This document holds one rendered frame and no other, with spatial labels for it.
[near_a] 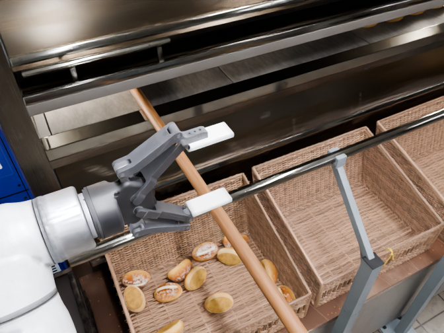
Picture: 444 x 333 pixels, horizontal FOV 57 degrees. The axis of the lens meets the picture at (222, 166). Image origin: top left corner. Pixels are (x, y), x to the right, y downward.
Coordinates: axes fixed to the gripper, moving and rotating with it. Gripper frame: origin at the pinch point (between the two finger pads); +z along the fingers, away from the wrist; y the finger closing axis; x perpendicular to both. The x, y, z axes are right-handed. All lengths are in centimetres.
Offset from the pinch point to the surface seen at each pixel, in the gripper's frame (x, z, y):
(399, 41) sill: -56, 105, 30
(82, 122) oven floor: -63, -13, 30
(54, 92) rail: -40.7, -18.0, 5.3
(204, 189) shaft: -20.1, 6.0, 27.4
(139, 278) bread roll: -40, -11, 83
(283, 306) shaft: 12.7, 6.0, 27.7
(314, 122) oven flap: -53, 67, 52
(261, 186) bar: -17.6, 20.4, 31.2
